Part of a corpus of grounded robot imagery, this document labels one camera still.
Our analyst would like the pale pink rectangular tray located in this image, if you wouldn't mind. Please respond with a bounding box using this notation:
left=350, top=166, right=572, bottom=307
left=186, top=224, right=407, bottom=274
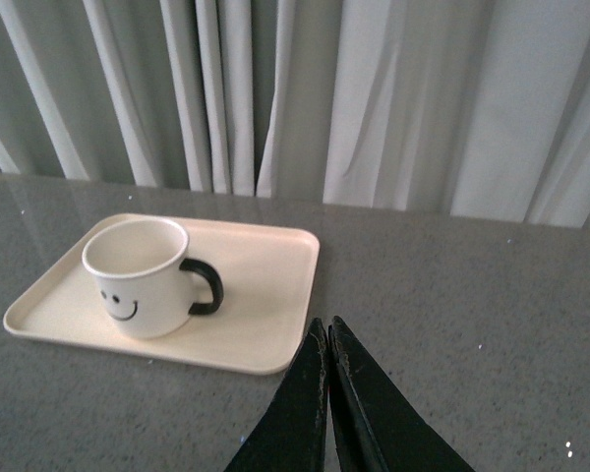
left=3, top=213, right=320, bottom=375

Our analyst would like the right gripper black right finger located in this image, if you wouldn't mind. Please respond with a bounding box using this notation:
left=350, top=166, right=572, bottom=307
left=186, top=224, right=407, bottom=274
left=328, top=316, right=472, bottom=471

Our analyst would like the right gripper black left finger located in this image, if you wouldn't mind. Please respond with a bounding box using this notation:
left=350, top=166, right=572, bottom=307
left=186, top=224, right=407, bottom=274
left=226, top=318, right=329, bottom=471

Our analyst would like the white pleated curtain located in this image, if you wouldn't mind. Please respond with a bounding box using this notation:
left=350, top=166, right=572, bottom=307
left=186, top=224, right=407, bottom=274
left=0, top=1, right=590, bottom=228

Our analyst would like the white smiley mug black handle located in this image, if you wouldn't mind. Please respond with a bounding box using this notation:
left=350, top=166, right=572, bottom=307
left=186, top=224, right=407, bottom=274
left=82, top=217, right=224, bottom=339

